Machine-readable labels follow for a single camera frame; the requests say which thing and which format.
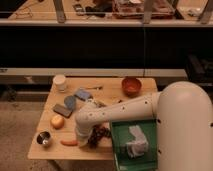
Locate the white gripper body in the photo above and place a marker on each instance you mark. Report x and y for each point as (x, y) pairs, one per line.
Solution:
(83, 134)

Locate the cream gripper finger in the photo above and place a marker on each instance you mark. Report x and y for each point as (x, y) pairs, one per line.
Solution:
(82, 143)

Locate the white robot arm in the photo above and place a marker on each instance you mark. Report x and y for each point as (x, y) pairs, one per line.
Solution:
(184, 115)

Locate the small metal cup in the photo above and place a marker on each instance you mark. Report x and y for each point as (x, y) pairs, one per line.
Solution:
(44, 139)

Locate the white plastic cup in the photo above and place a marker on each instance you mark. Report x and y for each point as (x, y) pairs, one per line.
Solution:
(60, 82)

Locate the dark grape bunch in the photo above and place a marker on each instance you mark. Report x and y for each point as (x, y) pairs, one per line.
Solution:
(98, 133)

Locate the yellow apple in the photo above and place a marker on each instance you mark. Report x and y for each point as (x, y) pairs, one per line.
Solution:
(57, 121)

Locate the dark rectangular block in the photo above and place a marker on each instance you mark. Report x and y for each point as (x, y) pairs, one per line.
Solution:
(62, 110)

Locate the blue round lid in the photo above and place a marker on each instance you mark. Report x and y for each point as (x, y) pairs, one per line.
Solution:
(70, 102)

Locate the blue grey sponge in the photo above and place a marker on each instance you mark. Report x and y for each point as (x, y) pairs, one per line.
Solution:
(82, 94)

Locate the green plastic tray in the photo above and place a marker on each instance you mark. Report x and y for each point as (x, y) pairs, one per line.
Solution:
(121, 135)

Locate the white crumpled cloth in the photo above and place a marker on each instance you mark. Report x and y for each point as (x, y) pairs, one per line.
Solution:
(139, 146)

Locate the orange red bowl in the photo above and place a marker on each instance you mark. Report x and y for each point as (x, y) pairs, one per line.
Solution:
(131, 86)

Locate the yellow handled brush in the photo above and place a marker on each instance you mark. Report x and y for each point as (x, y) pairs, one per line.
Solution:
(98, 103)

